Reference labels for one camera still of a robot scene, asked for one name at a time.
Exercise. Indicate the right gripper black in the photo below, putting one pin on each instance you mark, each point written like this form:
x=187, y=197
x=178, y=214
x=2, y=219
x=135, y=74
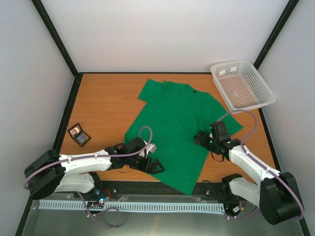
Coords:
x=203, y=142

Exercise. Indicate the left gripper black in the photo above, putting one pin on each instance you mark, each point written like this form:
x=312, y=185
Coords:
x=150, y=168

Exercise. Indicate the green t-shirt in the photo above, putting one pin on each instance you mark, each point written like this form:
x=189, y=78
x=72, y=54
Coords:
x=173, y=114

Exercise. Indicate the white perforated plastic basket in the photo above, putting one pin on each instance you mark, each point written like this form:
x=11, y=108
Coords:
x=241, y=86

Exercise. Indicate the round blue brooch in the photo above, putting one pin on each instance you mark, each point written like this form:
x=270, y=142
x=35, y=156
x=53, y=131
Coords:
x=80, y=139

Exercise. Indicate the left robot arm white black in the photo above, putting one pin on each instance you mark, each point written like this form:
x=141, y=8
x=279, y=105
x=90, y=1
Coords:
x=55, y=173

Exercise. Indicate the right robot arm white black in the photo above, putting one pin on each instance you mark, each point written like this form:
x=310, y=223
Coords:
x=273, y=192

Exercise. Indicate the black open brooch box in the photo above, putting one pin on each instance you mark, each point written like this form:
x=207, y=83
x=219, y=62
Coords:
x=76, y=130

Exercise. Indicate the small circuit board with led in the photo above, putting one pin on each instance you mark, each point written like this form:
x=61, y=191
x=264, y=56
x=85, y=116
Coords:
x=103, y=195

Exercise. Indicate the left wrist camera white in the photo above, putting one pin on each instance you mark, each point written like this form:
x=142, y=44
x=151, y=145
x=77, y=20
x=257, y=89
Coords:
x=149, y=149

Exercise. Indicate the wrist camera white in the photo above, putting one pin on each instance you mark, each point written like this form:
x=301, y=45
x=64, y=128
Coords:
x=219, y=131
x=149, y=149

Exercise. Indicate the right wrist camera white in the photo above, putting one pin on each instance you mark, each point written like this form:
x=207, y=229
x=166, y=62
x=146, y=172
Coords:
x=219, y=131

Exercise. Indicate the light blue cable duct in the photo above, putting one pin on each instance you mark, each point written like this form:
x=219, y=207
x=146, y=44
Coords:
x=136, y=207

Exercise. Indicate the black aluminium rail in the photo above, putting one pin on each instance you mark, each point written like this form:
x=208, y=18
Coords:
x=206, y=190

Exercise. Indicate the right black frame post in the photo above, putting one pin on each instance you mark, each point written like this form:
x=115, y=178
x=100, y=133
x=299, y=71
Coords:
x=278, y=27

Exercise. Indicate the black frame post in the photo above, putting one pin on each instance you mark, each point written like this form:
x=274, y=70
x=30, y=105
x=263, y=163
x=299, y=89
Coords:
x=41, y=10
x=278, y=27

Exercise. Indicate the left black frame post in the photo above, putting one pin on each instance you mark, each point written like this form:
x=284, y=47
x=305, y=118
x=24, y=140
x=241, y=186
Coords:
x=41, y=10

